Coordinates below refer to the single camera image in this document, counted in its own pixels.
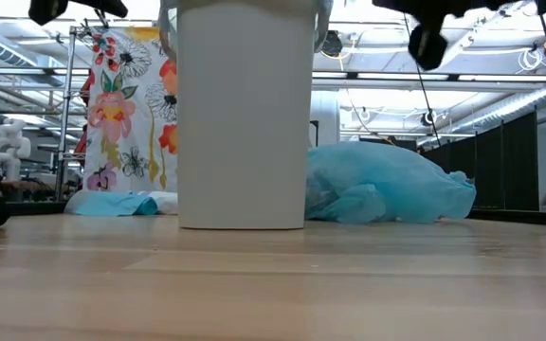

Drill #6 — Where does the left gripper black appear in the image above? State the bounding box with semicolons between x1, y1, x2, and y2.
28;0;130;26

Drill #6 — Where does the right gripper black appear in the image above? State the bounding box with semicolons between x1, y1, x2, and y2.
372;0;501;71

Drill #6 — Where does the white plastic trash bin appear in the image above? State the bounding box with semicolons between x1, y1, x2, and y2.
176;0;316;231

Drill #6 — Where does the blue trash bag roll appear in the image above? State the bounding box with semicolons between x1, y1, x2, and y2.
64;189;159;218

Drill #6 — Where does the black curtain clip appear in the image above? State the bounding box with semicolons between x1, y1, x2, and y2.
93;6;111;30

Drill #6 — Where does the round black hanging device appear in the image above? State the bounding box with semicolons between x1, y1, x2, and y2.
321;29;346;59

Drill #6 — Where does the floral print curtain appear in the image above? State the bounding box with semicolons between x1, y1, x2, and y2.
82;26;179;193

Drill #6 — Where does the black partition screen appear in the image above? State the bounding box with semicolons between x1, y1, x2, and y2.
419;110;539;212

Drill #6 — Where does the white cable coil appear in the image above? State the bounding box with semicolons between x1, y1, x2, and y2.
518;46;546;73

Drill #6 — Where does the metal wire rack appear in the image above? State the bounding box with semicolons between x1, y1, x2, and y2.
54;26;92;203

